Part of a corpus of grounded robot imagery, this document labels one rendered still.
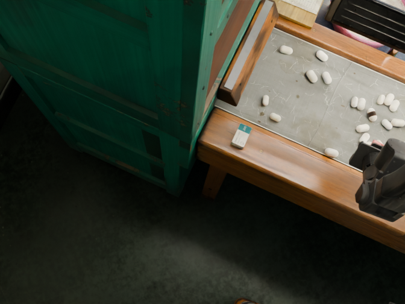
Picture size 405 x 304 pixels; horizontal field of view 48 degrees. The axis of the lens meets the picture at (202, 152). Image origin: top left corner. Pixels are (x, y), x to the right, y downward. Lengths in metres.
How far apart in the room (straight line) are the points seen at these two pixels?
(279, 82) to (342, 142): 0.24
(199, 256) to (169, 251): 0.12
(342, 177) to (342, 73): 0.31
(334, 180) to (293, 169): 0.11
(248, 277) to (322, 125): 0.85
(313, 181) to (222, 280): 0.82
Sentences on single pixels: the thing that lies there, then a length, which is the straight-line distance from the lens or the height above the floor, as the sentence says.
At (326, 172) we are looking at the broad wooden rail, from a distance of 1.23.
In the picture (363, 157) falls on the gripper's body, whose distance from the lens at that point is 1.10.
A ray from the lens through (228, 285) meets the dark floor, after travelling 1.91.
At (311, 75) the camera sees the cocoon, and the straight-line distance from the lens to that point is 1.32.
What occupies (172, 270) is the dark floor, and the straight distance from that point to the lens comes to 1.90.
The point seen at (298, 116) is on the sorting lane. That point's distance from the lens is 1.28.
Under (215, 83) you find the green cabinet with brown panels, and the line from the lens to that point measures 1.13.
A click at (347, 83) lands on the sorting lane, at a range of 1.36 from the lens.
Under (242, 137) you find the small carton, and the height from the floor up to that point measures 0.79.
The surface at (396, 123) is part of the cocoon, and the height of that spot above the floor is 0.76.
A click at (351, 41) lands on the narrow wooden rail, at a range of 1.40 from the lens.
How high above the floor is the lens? 1.90
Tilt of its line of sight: 74 degrees down
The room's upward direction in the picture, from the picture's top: 12 degrees clockwise
